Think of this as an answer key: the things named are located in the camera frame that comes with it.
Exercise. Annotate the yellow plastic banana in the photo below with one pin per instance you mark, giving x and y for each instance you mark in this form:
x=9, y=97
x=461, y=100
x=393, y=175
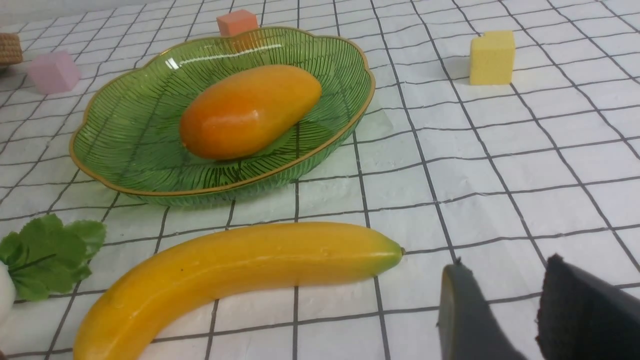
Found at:
x=185, y=277

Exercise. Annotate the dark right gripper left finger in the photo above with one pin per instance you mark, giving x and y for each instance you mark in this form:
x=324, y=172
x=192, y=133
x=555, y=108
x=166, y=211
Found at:
x=467, y=327

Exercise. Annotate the white black grid tablecloth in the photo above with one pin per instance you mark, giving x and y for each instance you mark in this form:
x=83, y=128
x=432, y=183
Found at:
x=501, y=176

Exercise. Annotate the pink foam cube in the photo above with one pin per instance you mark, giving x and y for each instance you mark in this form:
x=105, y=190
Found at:
x=54, y=72

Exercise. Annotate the white radish with green leaves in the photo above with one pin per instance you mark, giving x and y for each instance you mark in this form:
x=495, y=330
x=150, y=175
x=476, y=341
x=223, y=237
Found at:
x=46, y=257

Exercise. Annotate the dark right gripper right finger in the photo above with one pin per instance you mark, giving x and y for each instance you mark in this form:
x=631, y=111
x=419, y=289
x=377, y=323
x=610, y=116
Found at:
x=582, y=317

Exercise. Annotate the woven rattan basket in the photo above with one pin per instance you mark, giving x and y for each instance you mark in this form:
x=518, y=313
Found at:
x=11, y=52

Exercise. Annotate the green glass leaf plate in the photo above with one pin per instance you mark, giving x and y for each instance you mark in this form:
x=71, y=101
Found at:
x=129, y=139

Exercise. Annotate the orange foam cube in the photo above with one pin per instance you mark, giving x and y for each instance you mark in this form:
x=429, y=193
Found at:
x=236, y=22

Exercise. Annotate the yellow foam cube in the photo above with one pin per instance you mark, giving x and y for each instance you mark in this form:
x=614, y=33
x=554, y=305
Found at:
x=492, y=58

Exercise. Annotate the orange plastic mango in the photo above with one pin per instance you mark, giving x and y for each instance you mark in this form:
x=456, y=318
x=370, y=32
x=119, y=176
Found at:
x=244, y=113

